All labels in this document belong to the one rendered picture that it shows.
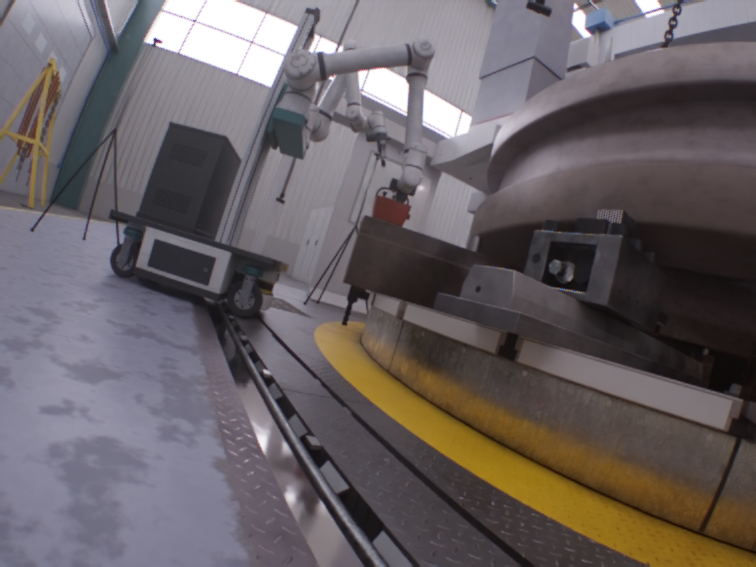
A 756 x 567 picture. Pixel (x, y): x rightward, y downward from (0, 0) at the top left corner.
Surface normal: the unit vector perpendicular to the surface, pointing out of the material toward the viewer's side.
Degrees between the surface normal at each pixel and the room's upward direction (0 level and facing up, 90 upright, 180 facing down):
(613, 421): 90
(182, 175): 90
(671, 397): 90
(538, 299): 71
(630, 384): 90
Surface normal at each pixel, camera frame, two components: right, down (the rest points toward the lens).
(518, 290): 0.56, -0.18
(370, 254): 0.14, 0.02
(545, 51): 0.44, 0.11
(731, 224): -0.73, -0.24
